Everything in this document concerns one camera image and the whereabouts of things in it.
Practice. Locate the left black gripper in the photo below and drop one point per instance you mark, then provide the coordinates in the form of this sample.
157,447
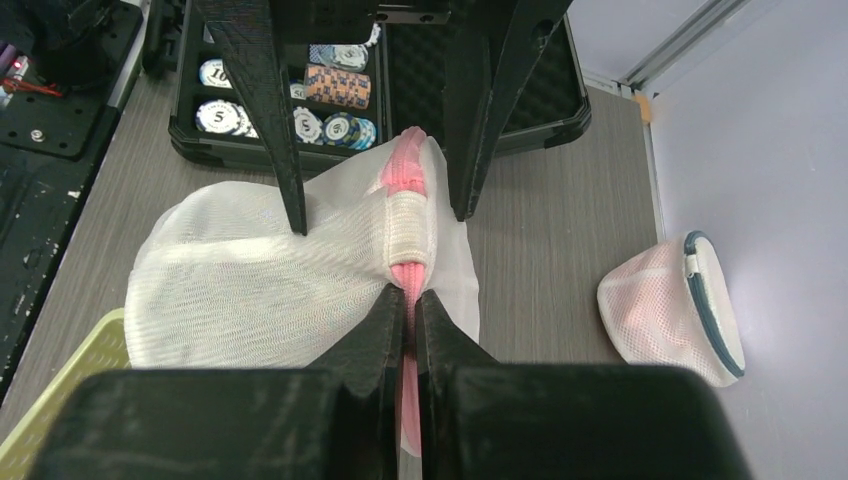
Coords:
487,66

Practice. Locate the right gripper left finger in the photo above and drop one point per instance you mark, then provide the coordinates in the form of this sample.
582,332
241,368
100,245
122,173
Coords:
366,366

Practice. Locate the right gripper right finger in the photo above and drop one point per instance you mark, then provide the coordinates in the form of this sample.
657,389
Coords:
442,349

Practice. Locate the white pink-zipper laundry bag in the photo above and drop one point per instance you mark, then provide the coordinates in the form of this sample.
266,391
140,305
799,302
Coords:
223,282

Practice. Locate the black poker chip case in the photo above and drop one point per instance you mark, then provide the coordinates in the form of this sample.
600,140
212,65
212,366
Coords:
406,72

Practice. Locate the white grey-zipper laundry bag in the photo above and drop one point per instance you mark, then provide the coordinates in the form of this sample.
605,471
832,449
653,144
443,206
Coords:
670,305

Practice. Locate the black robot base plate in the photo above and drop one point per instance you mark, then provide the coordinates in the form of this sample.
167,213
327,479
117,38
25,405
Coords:
63,65

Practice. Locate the green plastic basket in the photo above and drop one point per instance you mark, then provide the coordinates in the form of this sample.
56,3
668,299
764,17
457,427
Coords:
103,349

